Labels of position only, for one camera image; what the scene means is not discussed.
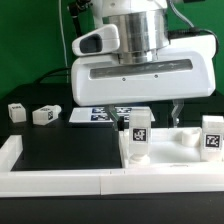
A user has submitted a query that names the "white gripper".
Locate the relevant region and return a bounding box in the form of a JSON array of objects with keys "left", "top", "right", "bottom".
[{"left": 71, "top": 25, "right": 216, "bottom": 131}]

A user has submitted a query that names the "white square table top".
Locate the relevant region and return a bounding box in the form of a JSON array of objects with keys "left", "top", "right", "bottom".
[{"left": 118, "top": 127, "right": 214, "bottom": 169}]

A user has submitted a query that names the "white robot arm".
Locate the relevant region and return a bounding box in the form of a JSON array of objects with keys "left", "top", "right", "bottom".
[{"left": 71, "top": 0, "right": 219, "bottom": 125}]

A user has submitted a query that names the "white U-shaped fence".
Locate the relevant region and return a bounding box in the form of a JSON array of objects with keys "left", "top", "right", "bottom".
[{"left": 0, "top": 135, "right": 224, "bottom": 197}]

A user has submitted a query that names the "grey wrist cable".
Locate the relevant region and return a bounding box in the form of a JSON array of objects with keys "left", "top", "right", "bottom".
[{"left": 166, "top": 0, "right": 219, "bottom": 54}]

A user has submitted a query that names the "black cable conduit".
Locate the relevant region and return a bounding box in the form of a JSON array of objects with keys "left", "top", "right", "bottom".
[{"left": 33, "top": 0, "right": 92, "bottom": 84}]

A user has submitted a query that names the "white thin cable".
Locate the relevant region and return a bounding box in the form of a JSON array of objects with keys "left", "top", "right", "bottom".
[{"left": 58, "top": 0, "right": 70, "bottom": 84}]

